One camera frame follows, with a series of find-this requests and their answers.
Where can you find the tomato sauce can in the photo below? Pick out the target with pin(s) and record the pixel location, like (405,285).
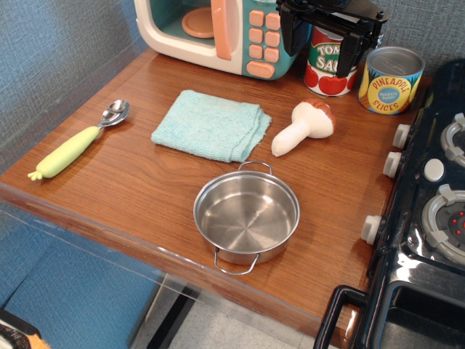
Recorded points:
(322,64)

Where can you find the black toy stove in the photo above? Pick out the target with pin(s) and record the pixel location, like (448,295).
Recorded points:
(415,294)

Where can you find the toy microwave oven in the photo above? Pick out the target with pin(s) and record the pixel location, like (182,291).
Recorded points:
(239,37)

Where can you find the plush mushroom toy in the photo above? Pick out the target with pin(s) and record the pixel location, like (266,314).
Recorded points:
(311,118)

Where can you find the stainless steel pot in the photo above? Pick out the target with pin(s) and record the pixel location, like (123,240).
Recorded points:
(246,217)

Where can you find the pineapple slices can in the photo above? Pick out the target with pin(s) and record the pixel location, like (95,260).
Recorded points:
(390,79)

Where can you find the light blue folded cloth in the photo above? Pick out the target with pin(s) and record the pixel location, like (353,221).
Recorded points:
(211,127)

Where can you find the spoon with green handle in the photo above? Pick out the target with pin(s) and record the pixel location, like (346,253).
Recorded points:
(71,149)

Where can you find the orange plush toy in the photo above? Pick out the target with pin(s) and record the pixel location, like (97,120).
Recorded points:
(12,338)

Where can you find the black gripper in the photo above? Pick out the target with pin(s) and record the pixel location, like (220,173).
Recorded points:
(359,21)

